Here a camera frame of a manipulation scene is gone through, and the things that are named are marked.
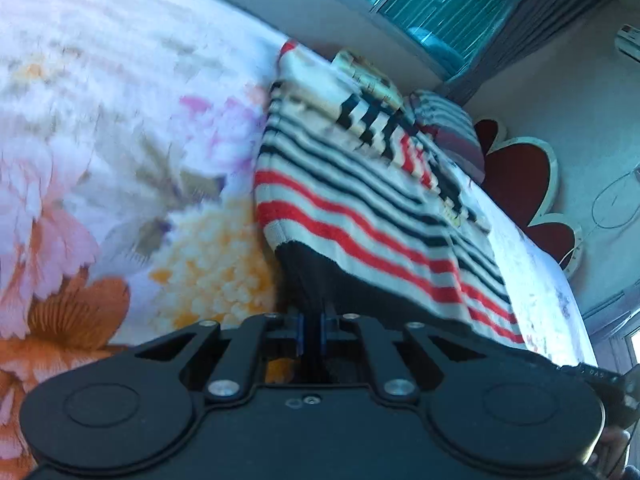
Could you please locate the striped knit sweater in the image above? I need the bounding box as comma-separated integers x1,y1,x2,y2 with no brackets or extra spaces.
254,41,525,348

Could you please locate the striped folded blanket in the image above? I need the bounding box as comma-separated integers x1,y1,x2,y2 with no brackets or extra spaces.
407,90,485,184

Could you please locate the red white bed headboard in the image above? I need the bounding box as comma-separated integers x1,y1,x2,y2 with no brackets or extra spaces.
474,117,585,278

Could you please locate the floral folded blanket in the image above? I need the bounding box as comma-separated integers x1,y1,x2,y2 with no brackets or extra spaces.
332,49,405,110

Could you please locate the white floral bed sheet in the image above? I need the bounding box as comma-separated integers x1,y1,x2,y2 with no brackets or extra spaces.
1,0,594,479

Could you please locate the grey curtain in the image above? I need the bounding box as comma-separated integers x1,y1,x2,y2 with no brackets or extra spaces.
436,0,608,105

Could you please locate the white wall cable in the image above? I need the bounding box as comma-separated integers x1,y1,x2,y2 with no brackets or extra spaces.
560,161,640,273

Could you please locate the white wall air conditioner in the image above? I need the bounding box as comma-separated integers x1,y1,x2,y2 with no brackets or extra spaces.
614,24,640,63

